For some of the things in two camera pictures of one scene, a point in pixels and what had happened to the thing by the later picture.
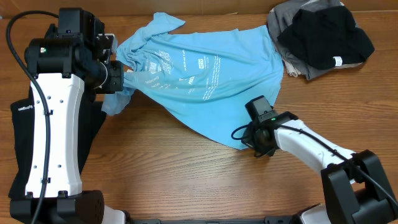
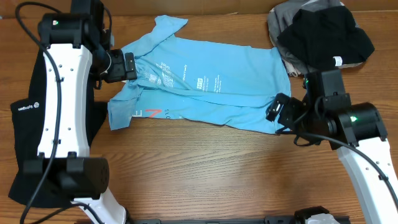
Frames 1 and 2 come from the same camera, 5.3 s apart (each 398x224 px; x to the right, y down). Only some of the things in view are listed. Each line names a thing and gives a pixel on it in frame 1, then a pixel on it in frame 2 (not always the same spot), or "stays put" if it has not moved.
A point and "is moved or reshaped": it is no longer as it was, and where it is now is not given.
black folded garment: (327, 37) stays put
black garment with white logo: (92, 113) stays put
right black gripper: (249, 137) -> (280, 116)
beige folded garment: (292, 70) stays put
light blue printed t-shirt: (217, 81) is moved or reshaped
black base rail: (273, 219) stays put
